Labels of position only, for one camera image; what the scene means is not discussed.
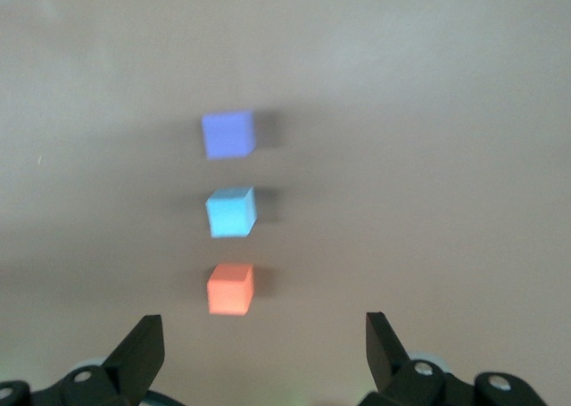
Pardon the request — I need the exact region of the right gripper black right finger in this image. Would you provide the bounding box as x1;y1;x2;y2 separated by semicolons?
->
364;311;552;406

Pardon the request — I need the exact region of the light blue foam block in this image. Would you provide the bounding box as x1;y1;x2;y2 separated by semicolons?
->
204;186;259;239

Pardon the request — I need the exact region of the orange foam block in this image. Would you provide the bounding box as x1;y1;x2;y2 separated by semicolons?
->
207;263;255;316

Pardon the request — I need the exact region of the purple foam block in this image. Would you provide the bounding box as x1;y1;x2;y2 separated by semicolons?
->
201;110;256;161

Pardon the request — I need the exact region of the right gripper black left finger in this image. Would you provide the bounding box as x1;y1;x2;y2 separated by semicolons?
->
0;314;166;406

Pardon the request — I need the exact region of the brown table cover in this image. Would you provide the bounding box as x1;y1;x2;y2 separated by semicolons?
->
0;0;571;406

